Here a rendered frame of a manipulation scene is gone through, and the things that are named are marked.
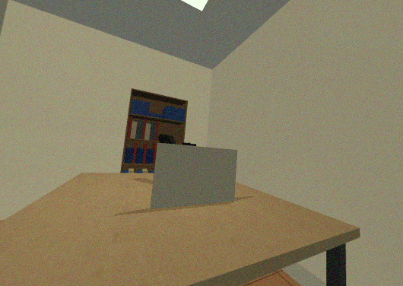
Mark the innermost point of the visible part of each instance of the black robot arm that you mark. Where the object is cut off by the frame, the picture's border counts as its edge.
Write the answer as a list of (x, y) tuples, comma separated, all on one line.
[(168, 139)]

